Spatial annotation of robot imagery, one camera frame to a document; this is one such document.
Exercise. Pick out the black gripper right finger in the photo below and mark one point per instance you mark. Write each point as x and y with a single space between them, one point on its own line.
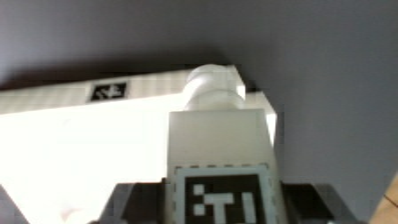
315 206

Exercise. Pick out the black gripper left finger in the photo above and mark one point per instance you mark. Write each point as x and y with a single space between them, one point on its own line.
134 204

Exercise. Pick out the white leg with tag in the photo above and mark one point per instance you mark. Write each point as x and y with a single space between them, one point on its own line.
223 183

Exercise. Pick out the white square tabletop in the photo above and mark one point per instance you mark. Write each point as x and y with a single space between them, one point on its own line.
84 139

